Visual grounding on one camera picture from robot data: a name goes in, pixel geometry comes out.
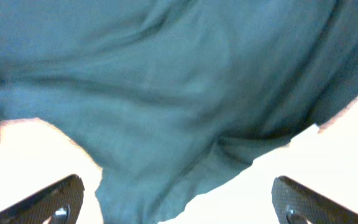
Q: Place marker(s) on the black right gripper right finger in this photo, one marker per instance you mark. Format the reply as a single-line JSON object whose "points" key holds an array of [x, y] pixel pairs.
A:
{"points": [[296, 203]]}

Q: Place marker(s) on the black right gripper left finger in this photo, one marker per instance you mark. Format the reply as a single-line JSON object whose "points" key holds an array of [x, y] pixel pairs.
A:
{"points": [[60, 202]]}

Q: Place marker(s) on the black t-shirt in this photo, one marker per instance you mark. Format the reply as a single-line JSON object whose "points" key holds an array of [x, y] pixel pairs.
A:
{"points": [[175, 98]]}

